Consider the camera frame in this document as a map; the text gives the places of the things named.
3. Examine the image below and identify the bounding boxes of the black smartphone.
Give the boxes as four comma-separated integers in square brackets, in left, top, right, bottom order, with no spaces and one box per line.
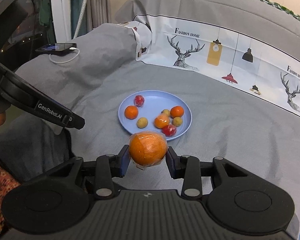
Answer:
[36,43,77,55]

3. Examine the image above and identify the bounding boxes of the small green-yellow fruit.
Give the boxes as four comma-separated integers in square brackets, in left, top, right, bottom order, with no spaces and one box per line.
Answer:
[172,116,183,127]
[162,109,171,117]
[136,117,148,129]

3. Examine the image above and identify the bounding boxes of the red fruit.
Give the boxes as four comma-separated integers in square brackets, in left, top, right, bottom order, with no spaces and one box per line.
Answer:
[134,95,145,107]
[161,124,177,137]

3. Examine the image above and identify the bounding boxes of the orange mandarin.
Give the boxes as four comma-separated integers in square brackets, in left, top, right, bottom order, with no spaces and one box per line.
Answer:
[154,113,170,129]
[124,105,139,120]
[170,106,184,118]

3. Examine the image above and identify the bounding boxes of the white braided hose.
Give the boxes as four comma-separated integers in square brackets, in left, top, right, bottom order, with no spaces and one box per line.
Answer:
[72,0,89,40]

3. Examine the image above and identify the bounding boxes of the grey curtain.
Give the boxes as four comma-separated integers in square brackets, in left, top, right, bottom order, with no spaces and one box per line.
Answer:
[90,0,111,28]

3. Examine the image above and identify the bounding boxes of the orange fruit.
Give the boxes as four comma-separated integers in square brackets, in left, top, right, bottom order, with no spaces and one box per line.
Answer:
[129,131,168,170]

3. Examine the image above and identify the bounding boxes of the orange mandarin on plate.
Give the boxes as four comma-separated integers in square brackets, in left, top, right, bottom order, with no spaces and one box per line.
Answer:
[124,105,139,120]

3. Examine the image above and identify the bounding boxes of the grey printed sofa cover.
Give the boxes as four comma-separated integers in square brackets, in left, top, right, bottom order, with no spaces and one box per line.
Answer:
[0,0,300,234]

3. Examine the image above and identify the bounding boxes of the white charging cable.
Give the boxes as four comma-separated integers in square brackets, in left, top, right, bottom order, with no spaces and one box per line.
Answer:
[48,47,81,65]

